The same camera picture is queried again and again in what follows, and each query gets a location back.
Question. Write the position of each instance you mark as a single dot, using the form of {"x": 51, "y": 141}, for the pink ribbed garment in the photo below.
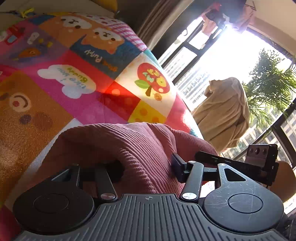
{"x": 129, "y": 153}

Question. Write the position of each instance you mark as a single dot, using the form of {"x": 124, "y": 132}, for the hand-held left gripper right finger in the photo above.
{"x": 178, "y": 166}

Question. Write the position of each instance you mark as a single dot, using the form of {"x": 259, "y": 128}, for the beige draped cloth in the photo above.
{"x": 224, "y": 113}

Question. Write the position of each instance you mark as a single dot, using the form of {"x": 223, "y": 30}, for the beige curtain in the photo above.
{"x": 157, "y": 25}

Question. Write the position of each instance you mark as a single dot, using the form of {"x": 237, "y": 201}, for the palm plant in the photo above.
{"x": 270, "y": 85}

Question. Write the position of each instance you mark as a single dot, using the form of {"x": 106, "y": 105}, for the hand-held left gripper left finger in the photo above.
{"x": 103, "y": 182}

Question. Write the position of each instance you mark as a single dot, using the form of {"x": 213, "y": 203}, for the hanging clothes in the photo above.
{"x": 229, "y": 14}

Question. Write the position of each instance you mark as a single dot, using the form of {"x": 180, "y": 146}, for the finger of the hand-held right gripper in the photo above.
{"x": 222, "y": 160}

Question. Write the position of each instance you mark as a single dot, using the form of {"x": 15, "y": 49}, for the window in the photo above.
{"x": 231, "y": 58}

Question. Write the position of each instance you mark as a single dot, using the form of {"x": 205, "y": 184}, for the yellow pillow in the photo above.
{"x": 113, "y": 4}

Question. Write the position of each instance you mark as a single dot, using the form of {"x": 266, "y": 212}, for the colourful printed blanket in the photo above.
{"x": 57, "y": 76}

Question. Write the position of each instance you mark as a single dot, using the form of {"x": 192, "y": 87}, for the yellow green ribbon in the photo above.
{"x": 26, "y": 12}

